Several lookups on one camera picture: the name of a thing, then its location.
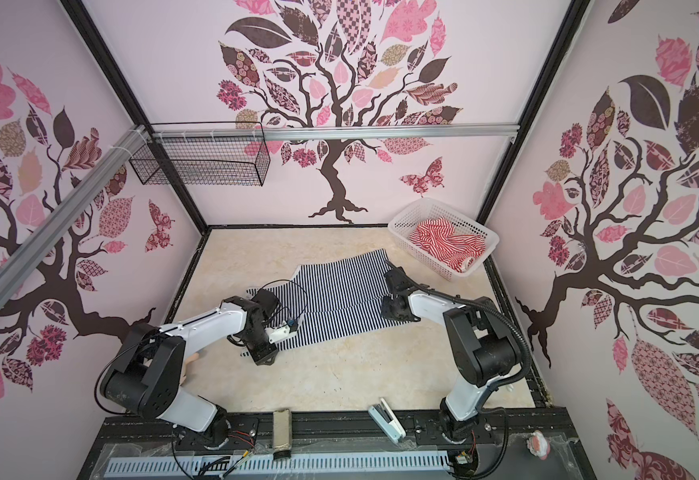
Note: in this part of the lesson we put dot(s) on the silver left aluminium bar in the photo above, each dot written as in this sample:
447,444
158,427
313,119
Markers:
31,253

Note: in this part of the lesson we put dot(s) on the silver rear aluminium bar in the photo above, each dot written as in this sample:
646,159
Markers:
334,132

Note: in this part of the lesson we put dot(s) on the plush doll striped hat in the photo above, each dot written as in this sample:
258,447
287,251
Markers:
187,364

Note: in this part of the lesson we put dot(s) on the white stapler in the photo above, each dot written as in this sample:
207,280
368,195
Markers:
385,418

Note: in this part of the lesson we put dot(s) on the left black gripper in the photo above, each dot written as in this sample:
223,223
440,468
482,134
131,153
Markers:
260,357

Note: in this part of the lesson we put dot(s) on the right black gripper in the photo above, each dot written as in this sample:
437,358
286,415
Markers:
385,313

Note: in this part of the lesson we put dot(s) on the pink white small toy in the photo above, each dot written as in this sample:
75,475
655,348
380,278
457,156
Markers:
538,445

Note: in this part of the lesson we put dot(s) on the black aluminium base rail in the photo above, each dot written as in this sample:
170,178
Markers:
425,427

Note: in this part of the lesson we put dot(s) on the grey rectangular block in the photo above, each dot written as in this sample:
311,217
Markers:
282,439

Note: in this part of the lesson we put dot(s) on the silver aluminium bar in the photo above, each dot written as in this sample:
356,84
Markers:
334,132
31,253

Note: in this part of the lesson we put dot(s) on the navy white striped tank top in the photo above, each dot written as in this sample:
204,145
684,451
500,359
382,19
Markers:
330,301

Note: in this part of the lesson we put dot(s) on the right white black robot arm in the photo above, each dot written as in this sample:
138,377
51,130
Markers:
488,349

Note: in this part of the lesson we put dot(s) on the white plastic laundry basket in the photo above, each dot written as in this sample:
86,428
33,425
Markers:
403,224

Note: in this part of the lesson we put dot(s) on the red white striped tank top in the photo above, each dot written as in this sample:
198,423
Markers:
437,238

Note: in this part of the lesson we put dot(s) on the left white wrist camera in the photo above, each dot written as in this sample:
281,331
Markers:
284,332

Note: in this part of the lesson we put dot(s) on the white slotted cable duct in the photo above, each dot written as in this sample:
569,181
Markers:
215,466

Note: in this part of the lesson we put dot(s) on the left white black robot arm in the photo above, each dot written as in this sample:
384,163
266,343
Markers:
145,376

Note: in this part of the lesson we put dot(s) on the black wire mesh basket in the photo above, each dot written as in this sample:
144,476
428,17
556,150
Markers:
225,153

